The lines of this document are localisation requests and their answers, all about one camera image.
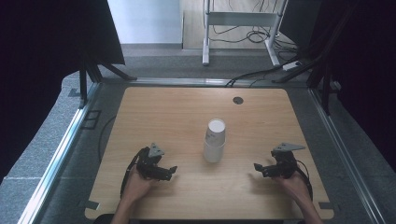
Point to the white power strip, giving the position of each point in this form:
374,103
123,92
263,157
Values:
291,65

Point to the white metal stand frame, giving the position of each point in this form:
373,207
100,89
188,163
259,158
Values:
238,18

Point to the person's right hand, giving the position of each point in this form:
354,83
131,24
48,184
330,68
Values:
295,188

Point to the black table grommet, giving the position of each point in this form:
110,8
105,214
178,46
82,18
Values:
237,100

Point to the aluminium rail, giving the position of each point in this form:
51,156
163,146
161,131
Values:
186,82
345,155
59,158

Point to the black tripod stand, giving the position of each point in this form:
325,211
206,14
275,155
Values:
323,71
90,73

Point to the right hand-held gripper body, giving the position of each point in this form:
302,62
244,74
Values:
285,163

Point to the person's left hand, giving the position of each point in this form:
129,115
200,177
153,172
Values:
135,186

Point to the black curtain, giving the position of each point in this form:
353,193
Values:
40,62
367,62

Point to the black rectangular floor frame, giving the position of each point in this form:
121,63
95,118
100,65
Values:
84,123

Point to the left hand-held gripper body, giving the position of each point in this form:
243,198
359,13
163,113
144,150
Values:
148,165

